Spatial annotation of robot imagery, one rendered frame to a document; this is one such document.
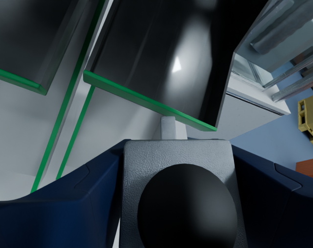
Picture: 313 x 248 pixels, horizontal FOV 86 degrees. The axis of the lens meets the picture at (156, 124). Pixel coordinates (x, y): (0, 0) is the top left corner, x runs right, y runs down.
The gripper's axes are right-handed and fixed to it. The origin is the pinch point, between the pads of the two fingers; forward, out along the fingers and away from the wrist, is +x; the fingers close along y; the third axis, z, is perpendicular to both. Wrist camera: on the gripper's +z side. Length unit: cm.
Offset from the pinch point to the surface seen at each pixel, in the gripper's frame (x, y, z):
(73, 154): 19.4, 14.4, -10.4
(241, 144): 198, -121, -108
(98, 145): 20.5, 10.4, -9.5
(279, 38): 87, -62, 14
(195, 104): 12.8, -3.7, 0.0
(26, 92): 17.5, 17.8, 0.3
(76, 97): 43.7, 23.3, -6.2
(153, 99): 11.1, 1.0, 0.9
